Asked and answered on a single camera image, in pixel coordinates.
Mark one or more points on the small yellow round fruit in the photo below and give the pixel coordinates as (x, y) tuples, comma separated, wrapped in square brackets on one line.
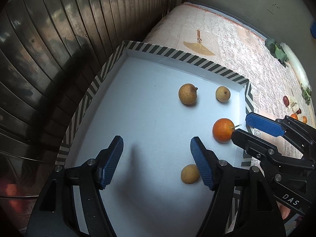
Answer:
[(188, 175)]

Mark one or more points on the small orange fruit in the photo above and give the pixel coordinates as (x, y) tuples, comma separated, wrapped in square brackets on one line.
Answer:
[(304, 120), (294, 116)]

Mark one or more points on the green leafy vegetable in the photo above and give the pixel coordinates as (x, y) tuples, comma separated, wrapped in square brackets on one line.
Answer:
[(277, 51)]

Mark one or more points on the white box with striped rim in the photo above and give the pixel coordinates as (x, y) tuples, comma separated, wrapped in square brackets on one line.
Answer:
[(148, 118)]

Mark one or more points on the green herb bunch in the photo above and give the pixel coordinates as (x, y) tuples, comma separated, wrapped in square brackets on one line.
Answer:
[(306, 93)]

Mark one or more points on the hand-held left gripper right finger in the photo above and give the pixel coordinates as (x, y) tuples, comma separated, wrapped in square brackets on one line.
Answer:
[(201, 163)]

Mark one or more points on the plastic-wrapped white radish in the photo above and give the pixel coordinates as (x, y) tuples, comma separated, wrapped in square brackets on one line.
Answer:
[(296, 64)]

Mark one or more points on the large brown round fruit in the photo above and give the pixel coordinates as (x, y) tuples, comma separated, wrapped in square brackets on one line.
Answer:
[(187, 94)]

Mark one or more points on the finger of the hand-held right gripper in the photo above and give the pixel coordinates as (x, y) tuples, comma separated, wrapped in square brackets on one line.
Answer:
[(249, 142), (263, 126)]

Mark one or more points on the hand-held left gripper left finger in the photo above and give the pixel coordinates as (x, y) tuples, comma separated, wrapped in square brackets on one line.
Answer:
[(111, 164)]

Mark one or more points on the orange with stem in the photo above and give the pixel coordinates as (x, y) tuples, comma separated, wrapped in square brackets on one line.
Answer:
[(222, 130)]

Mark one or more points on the red jujube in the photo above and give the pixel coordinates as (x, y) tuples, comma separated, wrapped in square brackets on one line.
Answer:
[(285, 100)]

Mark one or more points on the tan cut vegetable chunk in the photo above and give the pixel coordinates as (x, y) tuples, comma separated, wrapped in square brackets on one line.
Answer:
[(294, 103)]

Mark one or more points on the small brown round fruit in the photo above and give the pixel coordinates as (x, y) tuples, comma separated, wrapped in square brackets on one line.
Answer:
[(222, 93)]

